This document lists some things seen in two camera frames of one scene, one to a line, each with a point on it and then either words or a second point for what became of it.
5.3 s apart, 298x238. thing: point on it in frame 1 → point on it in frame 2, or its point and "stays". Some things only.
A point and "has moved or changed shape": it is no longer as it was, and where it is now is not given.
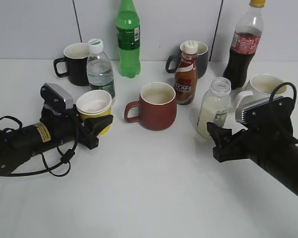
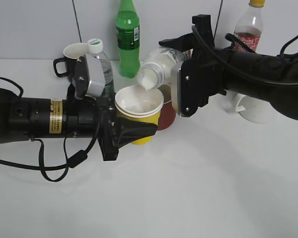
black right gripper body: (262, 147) → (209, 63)
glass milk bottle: (214, 106) → (159, 67)
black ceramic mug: (76, 56) stays
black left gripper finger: (95, 125) → (128, 132)
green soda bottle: (128, 36) stays
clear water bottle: (100, 73) stays
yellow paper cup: (94, 103) has moved or changed shape
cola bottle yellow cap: (246, 39) stays
